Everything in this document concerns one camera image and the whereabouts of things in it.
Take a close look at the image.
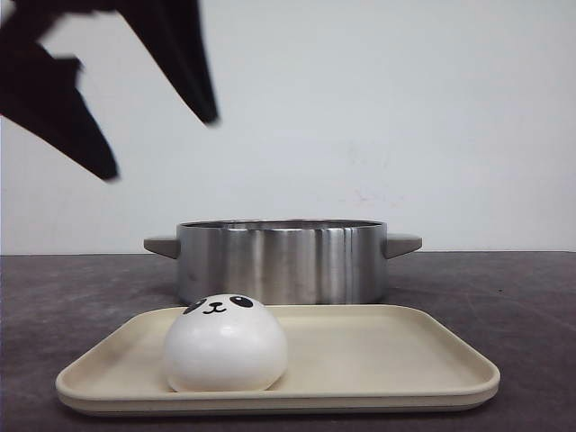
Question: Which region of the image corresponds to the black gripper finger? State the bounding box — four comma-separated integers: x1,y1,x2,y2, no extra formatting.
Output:
91,1,219,124
1,1,119,181

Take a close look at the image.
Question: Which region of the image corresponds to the panda bun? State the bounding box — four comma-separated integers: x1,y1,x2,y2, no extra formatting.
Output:
163,293,288,392

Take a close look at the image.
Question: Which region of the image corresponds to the stainless steel steamer pot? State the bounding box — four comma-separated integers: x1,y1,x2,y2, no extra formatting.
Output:
143,219,422,305

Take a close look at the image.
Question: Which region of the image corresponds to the cream rectangular tray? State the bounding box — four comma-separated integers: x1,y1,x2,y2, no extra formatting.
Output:
55,305,500,417

